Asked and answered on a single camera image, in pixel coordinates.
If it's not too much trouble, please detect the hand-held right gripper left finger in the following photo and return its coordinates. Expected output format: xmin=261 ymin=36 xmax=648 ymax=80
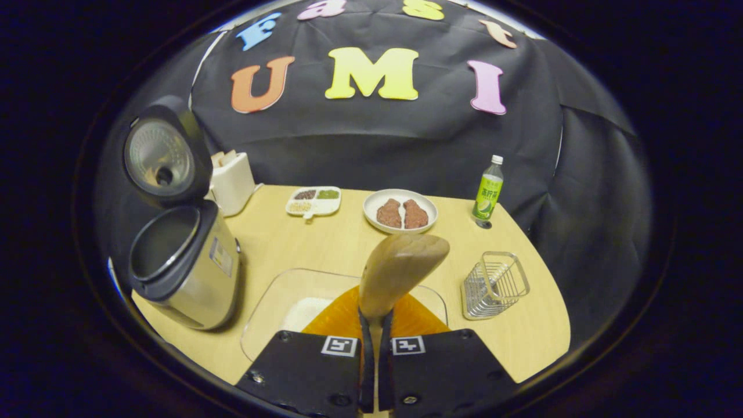
xmin=235 ymin=284 xmax=376 ymax=418

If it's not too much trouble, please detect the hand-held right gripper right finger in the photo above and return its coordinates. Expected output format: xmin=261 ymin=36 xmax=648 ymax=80
xmin=377 ymin=293 xmax=518 ymax=418

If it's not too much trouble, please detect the white rice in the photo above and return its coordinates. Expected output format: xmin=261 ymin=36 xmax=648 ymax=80
xmin=281 ymin=297 xmax=336 ymax=335

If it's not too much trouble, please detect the wooden spoon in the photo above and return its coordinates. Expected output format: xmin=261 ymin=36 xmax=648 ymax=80
xmin=358 ymin=233 xmax=451 ymax=350

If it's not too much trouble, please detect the dark grey rice cooker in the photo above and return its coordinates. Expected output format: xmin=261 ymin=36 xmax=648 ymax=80
xmin=121 ymin=95 xmax=242 ymax=332

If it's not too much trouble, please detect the clear glass tray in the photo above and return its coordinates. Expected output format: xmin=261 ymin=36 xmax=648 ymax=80
xmin=239 ymin=267 xmax=449 ymax=364

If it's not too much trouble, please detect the brown meat piece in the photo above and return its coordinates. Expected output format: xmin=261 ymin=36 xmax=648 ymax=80
xmin=402 ymin=199 xmax=430 ymax=230
xmin=376 ymin=198 xmax=403 ymax=229

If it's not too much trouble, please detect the white divided bean dish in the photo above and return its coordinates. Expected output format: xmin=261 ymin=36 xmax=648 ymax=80
xmin=284 ymin=185 xmax=342 ymax=222

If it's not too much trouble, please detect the green drink bottle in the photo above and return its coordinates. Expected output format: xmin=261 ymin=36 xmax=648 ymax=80
xmin=471 ymin=154 xmax=505 ymax=229

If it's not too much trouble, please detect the white round plate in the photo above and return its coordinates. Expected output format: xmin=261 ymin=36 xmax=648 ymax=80
xmin=363 ymin=188 xmax=439 ymax=235

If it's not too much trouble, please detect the white toaster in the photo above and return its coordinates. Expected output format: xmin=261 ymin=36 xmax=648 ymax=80
xmin=210 ymin=150 xmax=257 ymax=218

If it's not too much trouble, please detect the black backdrop cloth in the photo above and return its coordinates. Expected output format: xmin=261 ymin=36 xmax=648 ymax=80
xmin=95 ymin=0 xmax=655 ymax=349

